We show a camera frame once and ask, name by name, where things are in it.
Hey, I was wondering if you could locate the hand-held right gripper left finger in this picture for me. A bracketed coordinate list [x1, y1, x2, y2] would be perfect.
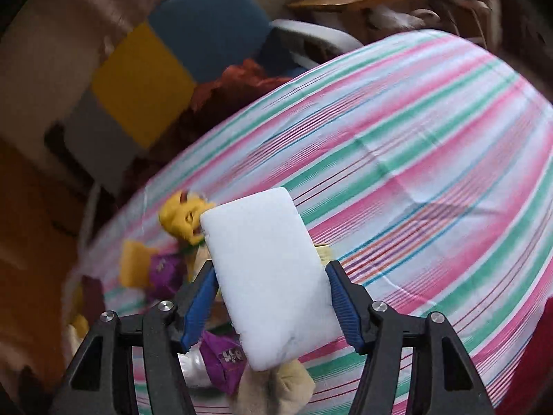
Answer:
[48, 260, 223, 415]

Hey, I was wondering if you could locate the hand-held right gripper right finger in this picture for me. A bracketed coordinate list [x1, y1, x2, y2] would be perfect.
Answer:
[325, 259, 497, 415]

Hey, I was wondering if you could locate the white foam block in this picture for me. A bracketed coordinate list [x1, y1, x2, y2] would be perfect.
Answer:
[199, 187, 346, 372]

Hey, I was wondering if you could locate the cream plush toy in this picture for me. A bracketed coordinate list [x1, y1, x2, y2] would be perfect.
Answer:
[229, 358, 316, 415]

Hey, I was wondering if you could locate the purple snack packet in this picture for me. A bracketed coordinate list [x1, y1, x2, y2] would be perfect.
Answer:
[201, 331, 252, 396]
[149, 253, 187, 301]

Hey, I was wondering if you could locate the silver foil packet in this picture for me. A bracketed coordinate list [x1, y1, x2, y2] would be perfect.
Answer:
[178, 345, 213, 389]

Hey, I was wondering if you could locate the striped bed sheet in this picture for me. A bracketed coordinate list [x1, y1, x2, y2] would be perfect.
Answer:
[65, 30, 553, 415]

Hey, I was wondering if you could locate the red blanket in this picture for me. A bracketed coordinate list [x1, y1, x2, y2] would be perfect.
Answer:
[497, 296, 553, 415]

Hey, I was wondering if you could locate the red-brown cloth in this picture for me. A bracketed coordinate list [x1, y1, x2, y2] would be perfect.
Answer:
[116, 58, 294, 208]

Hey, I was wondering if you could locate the blue yellow grey chair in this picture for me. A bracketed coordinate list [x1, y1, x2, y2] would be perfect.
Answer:
[45, 0, 364, 195]

